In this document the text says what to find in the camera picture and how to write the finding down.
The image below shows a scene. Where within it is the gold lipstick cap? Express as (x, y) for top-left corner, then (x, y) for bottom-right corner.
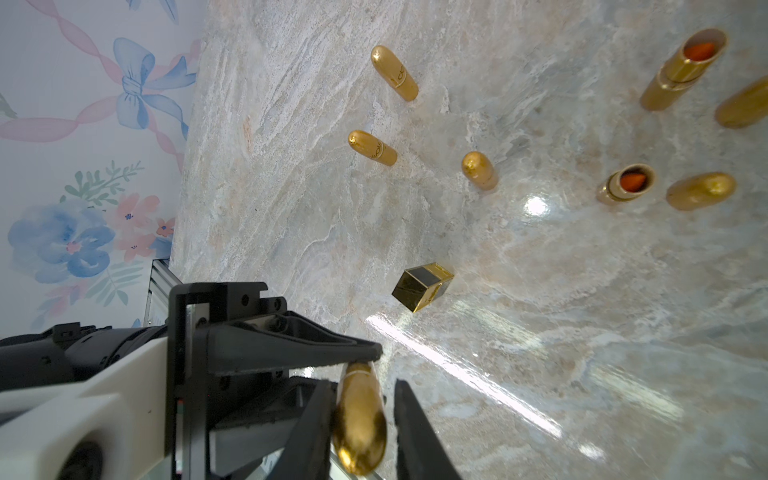
(666, 172), (737, 211)
(715, 76), (767, 129)

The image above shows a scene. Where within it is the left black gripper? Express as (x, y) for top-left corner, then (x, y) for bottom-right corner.
(165, 282), (382, 479)

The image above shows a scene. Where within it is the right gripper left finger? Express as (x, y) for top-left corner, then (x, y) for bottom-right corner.
(267, 380), (336, 480)

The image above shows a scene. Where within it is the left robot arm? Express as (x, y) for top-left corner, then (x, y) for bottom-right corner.
(1, 282), (382, 479)

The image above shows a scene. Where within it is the square gold black lipstick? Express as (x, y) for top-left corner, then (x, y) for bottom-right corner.
(392, 263), (454, 312)

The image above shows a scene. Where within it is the aluminium rail frame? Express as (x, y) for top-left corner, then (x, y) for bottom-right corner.
(141, 260), (181, 327)

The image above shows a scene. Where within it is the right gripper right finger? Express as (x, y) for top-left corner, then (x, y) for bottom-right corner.
(394, 379), (461, 480)

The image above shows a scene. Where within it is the gold lipstick base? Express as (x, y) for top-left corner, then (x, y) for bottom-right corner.
(640, 28), (728, 111)

